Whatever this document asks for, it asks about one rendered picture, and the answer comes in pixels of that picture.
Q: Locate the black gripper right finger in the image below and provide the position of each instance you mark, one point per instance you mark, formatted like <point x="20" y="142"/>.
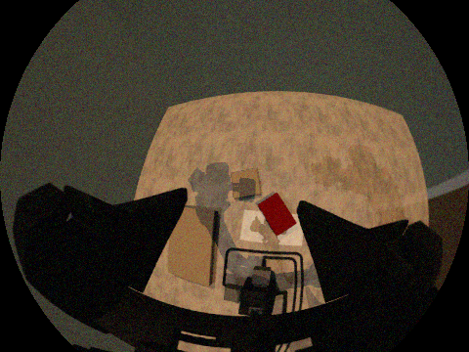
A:
<point x="341" y="250"/>

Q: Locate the flat brown square tile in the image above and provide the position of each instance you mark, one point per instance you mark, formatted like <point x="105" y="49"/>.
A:
<point x="246" y="183"/>

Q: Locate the flat tan rectangular board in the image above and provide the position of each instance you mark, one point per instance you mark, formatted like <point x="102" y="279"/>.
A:
<point x="192" y="246"/>

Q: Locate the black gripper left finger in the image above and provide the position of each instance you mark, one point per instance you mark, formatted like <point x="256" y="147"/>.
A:
<point x="134" y="232"/>

